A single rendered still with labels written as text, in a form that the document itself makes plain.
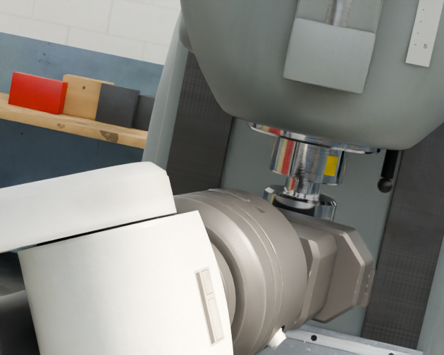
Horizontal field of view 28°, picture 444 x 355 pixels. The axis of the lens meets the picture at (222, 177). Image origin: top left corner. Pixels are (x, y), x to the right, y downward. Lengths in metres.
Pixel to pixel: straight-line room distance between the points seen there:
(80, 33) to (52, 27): 0.16
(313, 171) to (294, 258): 0.11
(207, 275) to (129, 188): 0.06
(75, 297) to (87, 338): 0.02
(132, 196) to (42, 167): 4.71
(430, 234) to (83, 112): 3.59
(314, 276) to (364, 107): 0.09
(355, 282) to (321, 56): 0.14
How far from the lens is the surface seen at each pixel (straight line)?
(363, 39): 0.43
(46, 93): 4.40
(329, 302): 0.51
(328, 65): 0.43
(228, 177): 0.94
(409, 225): 0.94
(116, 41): 4.91
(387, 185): 0.56
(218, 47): 0.49
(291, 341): 0.96
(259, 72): 0.47
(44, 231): 0.32
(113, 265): 0.33
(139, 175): 0.34
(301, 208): 0.54
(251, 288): 0.39
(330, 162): 0.54
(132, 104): 4.34
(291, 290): 0.43
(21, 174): 5.09
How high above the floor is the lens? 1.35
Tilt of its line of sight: 8 degrees down
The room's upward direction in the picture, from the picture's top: 11 degrees clockwise
